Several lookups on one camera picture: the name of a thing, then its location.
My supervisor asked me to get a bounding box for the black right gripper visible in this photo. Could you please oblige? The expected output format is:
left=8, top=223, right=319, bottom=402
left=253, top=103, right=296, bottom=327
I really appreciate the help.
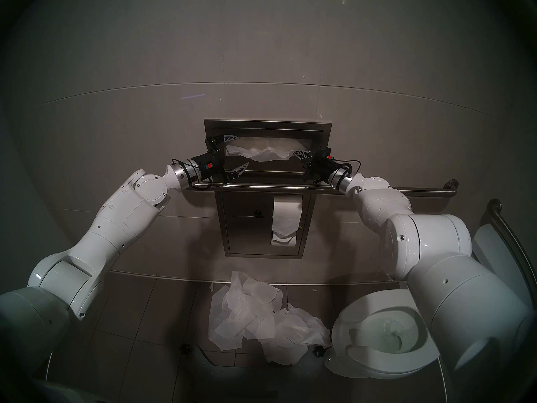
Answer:
left=292, top=148, right=332, bottom=183

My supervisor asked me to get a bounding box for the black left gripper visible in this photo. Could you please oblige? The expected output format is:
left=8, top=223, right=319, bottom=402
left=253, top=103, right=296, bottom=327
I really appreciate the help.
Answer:
left=191, top=133, right=250, bottom=183

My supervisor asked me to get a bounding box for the white paper toilet seat cover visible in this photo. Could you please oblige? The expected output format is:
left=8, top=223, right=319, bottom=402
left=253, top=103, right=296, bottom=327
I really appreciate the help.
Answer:
left=227, top=140, right=311, bottom=162

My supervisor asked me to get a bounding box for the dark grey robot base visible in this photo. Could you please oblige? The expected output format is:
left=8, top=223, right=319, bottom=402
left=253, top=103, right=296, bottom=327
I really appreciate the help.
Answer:
left=176, top=343, right=336, bottom=403

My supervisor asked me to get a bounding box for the white toilet paper roll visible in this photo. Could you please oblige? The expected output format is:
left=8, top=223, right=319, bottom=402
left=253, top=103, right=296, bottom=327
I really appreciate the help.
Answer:
left=271, top=194, right=303, bottom=246

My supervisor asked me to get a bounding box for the pile of crumpled seat covers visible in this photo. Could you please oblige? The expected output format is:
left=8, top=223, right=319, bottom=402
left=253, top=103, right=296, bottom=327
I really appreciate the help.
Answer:
left=209, top=270, right=332, bottom=364

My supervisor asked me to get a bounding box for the white toilet bowl with seat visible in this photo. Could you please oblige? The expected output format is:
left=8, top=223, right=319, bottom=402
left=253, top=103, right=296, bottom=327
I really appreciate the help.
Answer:
left=323, top=289, right=441, bottom=380

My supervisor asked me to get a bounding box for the long steel grab bar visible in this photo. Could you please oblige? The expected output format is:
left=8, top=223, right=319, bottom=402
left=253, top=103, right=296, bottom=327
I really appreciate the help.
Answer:
left=185, top=179, right=459, bottom=199

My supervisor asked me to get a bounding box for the short steel grab bar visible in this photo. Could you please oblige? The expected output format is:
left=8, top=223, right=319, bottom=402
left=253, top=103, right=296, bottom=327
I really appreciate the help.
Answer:
left=487, top=199, right=537, bottom=298

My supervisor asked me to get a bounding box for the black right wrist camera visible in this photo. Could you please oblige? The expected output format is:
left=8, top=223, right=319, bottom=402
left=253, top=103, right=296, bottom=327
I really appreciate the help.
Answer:
left=320, top=147, right=339, bottom=174

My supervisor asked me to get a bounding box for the black left wrist camera cable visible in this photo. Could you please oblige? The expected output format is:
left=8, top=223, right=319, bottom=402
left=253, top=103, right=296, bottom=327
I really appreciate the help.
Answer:
left=171, top=157, right=215, bottom=191

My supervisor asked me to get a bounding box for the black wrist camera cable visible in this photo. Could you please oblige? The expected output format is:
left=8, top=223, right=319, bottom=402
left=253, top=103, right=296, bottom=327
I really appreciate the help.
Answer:
left=334, top=160, right=362, bottom=176
left=171, top=157, right=215, bottom=191

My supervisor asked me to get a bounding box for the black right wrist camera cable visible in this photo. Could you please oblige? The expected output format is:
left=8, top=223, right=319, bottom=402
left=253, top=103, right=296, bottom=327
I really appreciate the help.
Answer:
left=334, top=160, right=362, bottom=176

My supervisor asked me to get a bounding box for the stainless steel wall dispenser panel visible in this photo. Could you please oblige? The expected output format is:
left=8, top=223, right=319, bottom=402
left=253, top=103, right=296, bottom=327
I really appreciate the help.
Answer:
left=204, top=120, right=333, bottom=259

